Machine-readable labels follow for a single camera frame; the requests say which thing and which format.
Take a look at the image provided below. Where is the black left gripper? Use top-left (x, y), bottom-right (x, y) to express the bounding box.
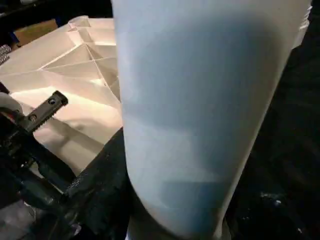
top-left (0, 90), bottom-right (81, 221)

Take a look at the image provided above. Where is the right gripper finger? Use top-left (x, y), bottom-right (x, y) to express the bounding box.
top-left (59, 127), bottom-right (133, 240)

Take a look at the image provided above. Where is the white plastic table top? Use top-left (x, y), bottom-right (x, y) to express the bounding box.
top-left (0, 15), bottom-right (125, 177)

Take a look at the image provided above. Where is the white plastic table leg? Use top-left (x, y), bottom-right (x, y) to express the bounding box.
top-left (110, 0), bottom-right (313, 240)

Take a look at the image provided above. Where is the brown cardboard box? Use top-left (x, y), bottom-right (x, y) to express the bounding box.
top-left (12, 19), bottom-right (59, 47)

